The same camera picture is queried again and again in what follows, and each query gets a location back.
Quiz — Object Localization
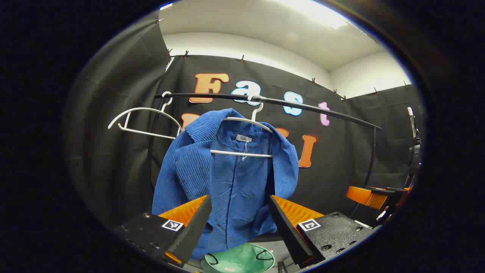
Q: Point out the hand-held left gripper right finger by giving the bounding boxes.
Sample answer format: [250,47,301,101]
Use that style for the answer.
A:
[268,195,375,269]

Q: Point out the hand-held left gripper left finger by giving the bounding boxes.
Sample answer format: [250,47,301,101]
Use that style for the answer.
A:
[113,195,213,268]

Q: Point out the green laundry hamper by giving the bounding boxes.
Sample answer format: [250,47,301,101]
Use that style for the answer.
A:
[200,243,275,273]

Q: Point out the blue corduroy jacket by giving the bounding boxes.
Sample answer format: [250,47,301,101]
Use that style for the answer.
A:
[152,108,300,260]

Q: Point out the white clothes hanger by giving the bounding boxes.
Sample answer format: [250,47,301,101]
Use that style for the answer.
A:
[210,102,274,158]
[108,91,183,140]

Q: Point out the black clothes rack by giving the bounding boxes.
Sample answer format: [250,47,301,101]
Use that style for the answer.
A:
[146,92,382,220]

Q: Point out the black backdrop cloth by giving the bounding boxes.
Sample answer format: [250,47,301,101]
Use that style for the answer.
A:
[63,11,423,235]

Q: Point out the ceiling light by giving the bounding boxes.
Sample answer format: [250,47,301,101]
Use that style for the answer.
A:
[273,0,350,30]

